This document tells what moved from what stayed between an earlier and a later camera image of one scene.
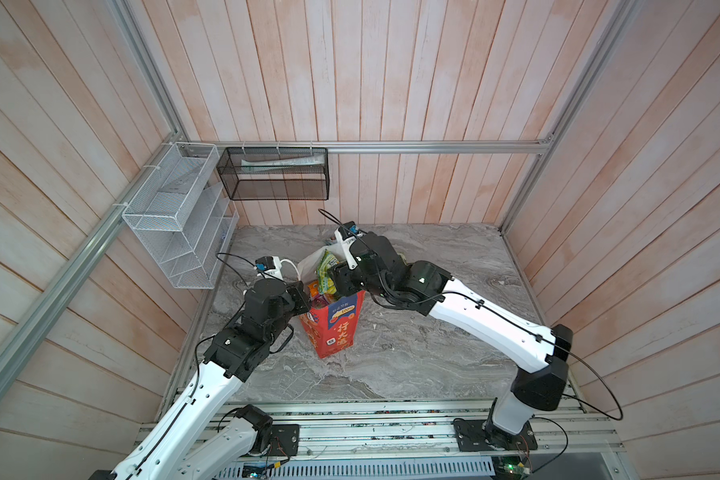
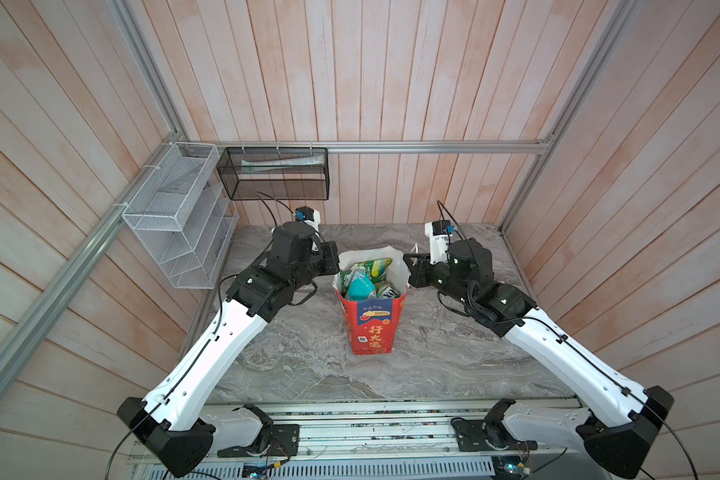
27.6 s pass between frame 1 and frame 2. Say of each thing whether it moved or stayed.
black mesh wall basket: stayed
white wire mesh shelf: stayed
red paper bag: moved
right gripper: moved
